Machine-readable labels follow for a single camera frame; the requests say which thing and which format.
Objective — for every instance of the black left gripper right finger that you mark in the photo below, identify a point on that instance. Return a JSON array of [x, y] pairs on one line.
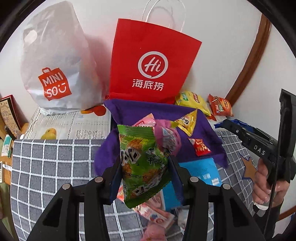
[[232, 220]]

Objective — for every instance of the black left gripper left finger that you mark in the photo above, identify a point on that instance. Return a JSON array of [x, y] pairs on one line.
[[60, 219]]

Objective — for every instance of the green snack packet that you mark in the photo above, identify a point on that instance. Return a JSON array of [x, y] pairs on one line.
[[144, 165]]

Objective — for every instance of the pink white snack packet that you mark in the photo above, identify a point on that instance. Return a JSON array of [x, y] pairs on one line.
[[147, 121]]

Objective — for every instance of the person's right hand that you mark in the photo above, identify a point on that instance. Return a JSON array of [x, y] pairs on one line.
[[261, 189]]

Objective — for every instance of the blue tissue pack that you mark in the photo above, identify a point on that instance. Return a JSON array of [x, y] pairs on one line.
[[204, 169]]

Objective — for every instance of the grey checked tablecloth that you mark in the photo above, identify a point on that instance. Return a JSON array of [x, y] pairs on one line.
[[40, 168]]

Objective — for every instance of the orange red snack bag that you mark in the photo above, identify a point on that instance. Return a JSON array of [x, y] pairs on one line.
[[220, 106]]

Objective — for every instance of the small red snack packet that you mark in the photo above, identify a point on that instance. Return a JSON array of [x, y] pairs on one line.
[[200, 148]]

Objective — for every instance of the purple cloth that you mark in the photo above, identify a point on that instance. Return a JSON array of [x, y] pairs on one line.
[[125, 112]]

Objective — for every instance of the yellow triangular snack packet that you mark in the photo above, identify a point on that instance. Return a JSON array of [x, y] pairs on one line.
[[187, 123]]

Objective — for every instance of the pink purple snack packet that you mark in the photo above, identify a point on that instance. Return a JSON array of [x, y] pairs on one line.
[[167, 137]]

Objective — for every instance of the yellow chip bag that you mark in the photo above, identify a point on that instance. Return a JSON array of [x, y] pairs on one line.
[[192, 100]]

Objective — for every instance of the patterned brown box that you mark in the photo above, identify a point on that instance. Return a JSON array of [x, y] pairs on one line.
[[9, 115]]

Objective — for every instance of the white Miniso plastic bag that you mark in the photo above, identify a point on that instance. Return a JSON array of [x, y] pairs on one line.
[[57, 67]]

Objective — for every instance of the red paper shopping bag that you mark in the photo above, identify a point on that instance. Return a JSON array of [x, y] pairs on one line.
[[149, 62]]

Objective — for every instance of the brown wooden door frame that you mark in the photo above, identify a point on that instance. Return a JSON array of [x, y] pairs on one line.
[[251, 62]]

